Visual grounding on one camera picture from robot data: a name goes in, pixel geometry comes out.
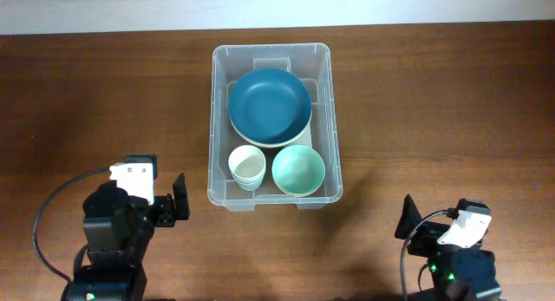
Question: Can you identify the white label in container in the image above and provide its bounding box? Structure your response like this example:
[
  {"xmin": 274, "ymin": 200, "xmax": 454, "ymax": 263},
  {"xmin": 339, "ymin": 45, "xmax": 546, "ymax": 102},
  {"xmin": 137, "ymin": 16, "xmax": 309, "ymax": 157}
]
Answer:
[{"xmin": 294, "ymin": 124, "xmax": 312, "ymax": 147}]

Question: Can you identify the grey plastic cup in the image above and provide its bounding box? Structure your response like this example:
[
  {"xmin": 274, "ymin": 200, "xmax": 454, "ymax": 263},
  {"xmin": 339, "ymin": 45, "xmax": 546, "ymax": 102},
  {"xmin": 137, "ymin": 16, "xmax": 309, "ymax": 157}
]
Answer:
[{"xmin": 235, "ymin": 177, "xmax": 264, "ymax": 187}]

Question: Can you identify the cream large bowl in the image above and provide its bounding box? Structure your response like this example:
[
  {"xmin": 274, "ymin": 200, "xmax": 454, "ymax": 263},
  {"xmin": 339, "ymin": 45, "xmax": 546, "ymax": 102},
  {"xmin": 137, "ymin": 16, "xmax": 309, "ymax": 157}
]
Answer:
[{"xmin": 229, "ymin": 118, "xmax": 310, "ymax": 148}]

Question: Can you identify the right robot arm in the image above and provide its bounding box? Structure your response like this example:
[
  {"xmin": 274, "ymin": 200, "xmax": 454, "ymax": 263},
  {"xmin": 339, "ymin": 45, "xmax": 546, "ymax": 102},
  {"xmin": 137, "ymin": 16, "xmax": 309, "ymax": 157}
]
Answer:
[{"xmin": 395, "ymin": 195, "xmax": 502, "ymax": 301}]

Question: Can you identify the dark blue large bowl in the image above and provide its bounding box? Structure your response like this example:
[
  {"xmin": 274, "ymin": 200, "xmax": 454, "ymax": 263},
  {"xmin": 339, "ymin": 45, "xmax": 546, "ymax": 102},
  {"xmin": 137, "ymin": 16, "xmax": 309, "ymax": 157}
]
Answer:
[{"xmin": 228, "ymin": 68, "xmax": 312, "ymax": 123}]

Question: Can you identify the mint green plastic cup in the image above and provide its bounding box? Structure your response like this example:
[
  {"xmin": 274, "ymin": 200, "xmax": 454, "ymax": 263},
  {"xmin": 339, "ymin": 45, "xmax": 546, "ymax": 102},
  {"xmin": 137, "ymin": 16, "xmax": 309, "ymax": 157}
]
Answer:
[{"xmin": 238, "ymin": 183, "xmax": 261, "ymax": 191}]

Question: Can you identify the cream plastic cup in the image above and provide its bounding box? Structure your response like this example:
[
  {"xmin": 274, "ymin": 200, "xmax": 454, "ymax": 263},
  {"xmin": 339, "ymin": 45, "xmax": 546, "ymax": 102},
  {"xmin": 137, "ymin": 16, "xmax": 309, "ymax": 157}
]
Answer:
[{"xmin": 228, "ymin": 145, "xmax": 266, "ymax": 182}]

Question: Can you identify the yellow small bowl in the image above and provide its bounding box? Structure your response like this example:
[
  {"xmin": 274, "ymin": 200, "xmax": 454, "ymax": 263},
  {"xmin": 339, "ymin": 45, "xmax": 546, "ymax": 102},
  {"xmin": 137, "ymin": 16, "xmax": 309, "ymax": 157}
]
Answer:
[{"xmin": 283, "ymin": 191, "xmax": 315, "ymax": 198}]

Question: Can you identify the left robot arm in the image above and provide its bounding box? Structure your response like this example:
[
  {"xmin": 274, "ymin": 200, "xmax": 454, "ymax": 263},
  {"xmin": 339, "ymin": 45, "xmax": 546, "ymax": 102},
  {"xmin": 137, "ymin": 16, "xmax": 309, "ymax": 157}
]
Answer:
[{"xmin": 62, "ymin": 173, "xmax": 190, "ymax": 301}]

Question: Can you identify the mint green small bowl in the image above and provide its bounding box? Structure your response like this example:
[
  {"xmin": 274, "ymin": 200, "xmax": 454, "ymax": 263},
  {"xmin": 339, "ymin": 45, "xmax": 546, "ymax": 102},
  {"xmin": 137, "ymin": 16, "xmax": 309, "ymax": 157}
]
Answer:
[{"xmin": 271, "ymin": 145, "xmax": 326, "ymax": 193}]

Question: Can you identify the clear plastic storage container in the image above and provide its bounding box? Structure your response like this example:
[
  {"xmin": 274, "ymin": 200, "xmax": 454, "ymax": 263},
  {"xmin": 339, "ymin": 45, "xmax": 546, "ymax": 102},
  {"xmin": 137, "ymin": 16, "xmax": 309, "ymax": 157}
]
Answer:
[{"xmin": 207, "ymin": 43, "xmax": 343, "ymax": 211}]

